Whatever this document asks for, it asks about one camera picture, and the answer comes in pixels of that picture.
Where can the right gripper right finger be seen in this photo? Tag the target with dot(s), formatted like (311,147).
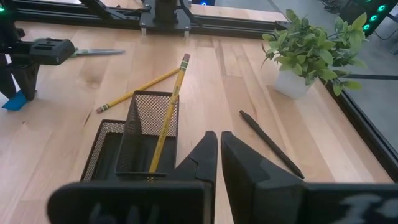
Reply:
(280,202)

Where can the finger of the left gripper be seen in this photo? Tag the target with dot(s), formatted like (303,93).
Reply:
(5,77)
(28,81)

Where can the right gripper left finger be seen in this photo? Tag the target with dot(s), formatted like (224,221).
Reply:
(140,202)

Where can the blue eraser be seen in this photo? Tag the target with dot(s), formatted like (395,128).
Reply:
(15,102)

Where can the black mesh desk organizer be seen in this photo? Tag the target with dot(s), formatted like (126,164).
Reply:
(136,149)

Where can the black pen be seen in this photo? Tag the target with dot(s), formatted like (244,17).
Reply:
(272,144)

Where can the yellow pencil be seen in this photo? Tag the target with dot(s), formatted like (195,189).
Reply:
(169,113)
(136,90)

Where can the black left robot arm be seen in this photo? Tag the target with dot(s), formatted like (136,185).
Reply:
(166,9)

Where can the green potted plant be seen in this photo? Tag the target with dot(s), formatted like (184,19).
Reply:
(311,56)

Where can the black device with green lights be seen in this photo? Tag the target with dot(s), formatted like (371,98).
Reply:
(363,12)

